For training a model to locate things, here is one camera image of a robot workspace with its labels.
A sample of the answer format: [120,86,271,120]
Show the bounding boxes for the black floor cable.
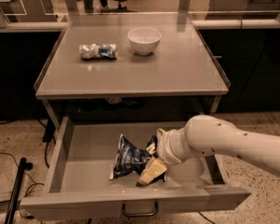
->
[0,119,57,219]

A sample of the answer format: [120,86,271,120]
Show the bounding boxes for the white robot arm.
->
[138,115,280,185]

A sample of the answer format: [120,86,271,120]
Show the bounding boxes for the black pole on floor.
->
[4,158,33,224]

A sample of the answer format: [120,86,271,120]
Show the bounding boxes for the white horizontal rail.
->
[0,18,280,34]

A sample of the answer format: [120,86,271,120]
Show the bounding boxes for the white ceramic bowl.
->
[128,27,161,56]

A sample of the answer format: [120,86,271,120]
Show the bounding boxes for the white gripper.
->
[138,128,191,186]

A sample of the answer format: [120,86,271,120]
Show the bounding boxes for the metal drawer handle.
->
[121,202,159,217]

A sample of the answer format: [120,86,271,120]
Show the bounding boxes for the grey open drawer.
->
[21,116,250,221]

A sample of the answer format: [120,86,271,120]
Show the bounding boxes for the silver blue snack packet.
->
[79,43,118,60]

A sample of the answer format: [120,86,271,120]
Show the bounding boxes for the blue chip bag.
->
[110,134,166,184]

